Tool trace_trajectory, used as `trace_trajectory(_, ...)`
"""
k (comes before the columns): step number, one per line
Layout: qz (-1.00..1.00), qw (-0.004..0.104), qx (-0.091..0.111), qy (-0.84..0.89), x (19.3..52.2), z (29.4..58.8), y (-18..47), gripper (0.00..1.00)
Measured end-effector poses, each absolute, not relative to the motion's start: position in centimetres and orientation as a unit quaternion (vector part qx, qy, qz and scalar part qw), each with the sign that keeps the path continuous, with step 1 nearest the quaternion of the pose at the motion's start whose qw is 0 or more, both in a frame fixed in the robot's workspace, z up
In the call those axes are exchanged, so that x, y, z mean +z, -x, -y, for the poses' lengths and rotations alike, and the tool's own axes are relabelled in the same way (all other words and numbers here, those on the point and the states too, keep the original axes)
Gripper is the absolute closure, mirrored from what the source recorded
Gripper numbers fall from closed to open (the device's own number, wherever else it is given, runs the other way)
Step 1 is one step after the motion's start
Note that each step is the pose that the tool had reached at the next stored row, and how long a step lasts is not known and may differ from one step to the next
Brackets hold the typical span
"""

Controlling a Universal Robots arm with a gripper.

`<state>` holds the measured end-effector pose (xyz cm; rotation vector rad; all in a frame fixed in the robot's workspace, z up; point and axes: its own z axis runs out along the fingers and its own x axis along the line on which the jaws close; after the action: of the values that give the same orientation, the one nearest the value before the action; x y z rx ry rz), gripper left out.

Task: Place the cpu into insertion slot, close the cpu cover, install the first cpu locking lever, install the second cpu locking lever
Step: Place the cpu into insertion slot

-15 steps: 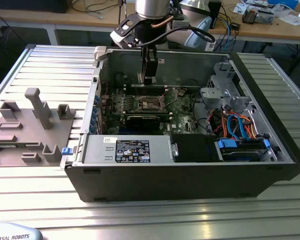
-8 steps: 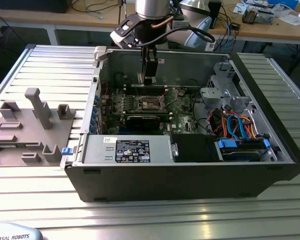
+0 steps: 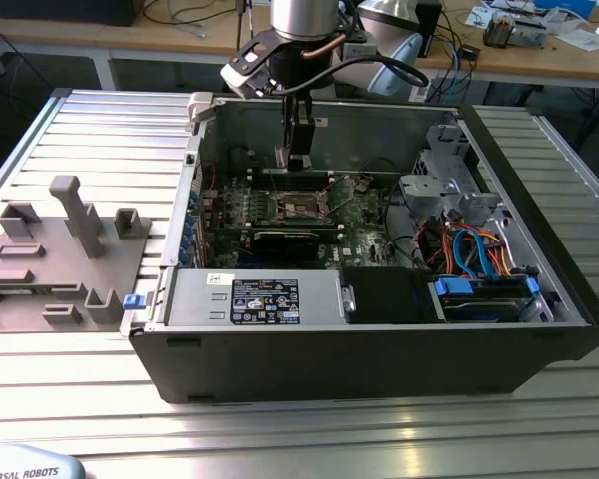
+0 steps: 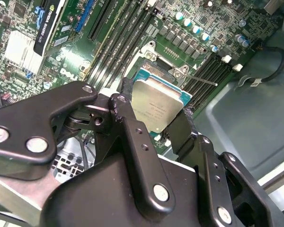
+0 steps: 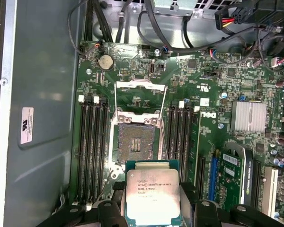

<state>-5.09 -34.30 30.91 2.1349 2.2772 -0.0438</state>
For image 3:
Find grey power supply unit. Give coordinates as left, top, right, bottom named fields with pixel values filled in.
left=164, top=268, right=343, bottom=328

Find metal socket cover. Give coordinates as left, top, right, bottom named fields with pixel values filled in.
left=321, top=175, right=358, bottom=214

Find CPU socket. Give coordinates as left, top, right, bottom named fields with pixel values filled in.
left=275, top=189, right=330, bottom=224

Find grey parts rack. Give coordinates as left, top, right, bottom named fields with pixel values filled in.
left=0, top=174, right=154, bottom=333

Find white paper sheets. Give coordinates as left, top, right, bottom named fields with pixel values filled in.
left=548, top=22, right=599, bottom=55

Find wooden desk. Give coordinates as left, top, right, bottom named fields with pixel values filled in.
left=408, top=9, right=599, bottom=91
left=0, top=0, right=291, bottom=91

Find blue flat data wire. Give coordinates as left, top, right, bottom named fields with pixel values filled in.
left=466, top=227, right=500, bottom=280
left=451, top=228, right=480, bottom=278

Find blue box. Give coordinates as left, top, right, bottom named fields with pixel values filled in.
left=533, top=0, right=596, bottom=16

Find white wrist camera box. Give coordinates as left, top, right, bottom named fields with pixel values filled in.
left=218, top=29, right=281, bottom=100
left=342, top=41, right=382, bottom=60

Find grey metal disk drive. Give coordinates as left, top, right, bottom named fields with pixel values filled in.
left=511, top=19, right=550, bottom=50

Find hard disk in blue carrier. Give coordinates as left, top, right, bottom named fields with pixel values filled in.
left=426, top=276, right=540, bottom=324

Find blue card retainer clips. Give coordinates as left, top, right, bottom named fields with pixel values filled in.
left=176, top=187, right=204, bottom=268

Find black graphics card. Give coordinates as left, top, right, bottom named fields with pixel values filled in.
left=207, top=224, right=343, bottom=260

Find grey plastic case latch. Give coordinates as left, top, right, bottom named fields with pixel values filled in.
left=186, top=92, right=216, bottom=122

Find black grey PC case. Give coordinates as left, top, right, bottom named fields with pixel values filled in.
left=119, top=92, right=599, bottom=406

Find black monitor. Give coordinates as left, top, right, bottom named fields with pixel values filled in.
left=0, top=0, right=146, bottom=27

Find copper coloured bent tube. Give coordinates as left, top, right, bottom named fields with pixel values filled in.
left=300, top=33, right=344, bottom=60

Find black upright box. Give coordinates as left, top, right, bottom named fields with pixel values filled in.
left=416, top=0, right=443, bottom=59

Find orange power wire bundle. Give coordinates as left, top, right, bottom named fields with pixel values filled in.
left=418, top=222, right=514, bottom=276

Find green motherboard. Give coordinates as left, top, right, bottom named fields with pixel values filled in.
left=199, top=169, right=418, bottom=273

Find black camera cable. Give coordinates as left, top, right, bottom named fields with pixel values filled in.
left=272, top=53, right=430, bottom=99

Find silver metal drive cage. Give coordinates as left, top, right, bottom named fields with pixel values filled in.
left=396, top=123, right=513, bottom=226

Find CPU cooler heat sink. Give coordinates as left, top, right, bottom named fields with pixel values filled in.
left=482, top=13, right=518, bottom=50

